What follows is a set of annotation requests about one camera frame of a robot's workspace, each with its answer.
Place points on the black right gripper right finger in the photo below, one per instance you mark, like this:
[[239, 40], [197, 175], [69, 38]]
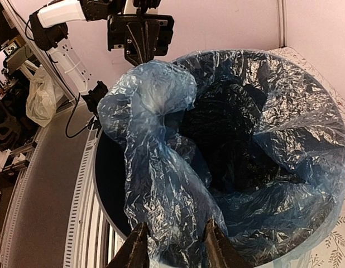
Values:
[[219, 249]]

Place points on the blue plastic trash bag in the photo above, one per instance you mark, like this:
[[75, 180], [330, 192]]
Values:
[[217, 156]]

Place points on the beige plastic bag outside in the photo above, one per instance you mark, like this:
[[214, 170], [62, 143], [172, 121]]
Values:
[[41, 102]]

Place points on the left aluminium corner post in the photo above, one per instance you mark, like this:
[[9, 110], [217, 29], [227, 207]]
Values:
[[283, 23]]

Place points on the dark grey trash bin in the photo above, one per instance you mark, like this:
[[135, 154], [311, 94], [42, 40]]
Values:
[[108, 178]]

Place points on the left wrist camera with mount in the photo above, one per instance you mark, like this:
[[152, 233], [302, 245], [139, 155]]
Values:
[[149, 7]]

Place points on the floral patterned table mat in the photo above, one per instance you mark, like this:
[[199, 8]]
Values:
[[326, 246]]

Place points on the aluminium front rail frame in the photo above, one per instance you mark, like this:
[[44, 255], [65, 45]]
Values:
[[54, 217]]

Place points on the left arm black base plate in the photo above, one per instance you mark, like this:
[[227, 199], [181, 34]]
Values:
[[92, 99]]

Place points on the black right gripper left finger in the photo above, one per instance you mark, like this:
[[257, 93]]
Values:
[[133, 253]]

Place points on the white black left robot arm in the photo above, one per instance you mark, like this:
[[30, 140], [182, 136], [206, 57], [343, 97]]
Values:
[[50, 34]]

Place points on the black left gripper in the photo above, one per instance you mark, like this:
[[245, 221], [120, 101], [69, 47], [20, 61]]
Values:
[[132, 28]]

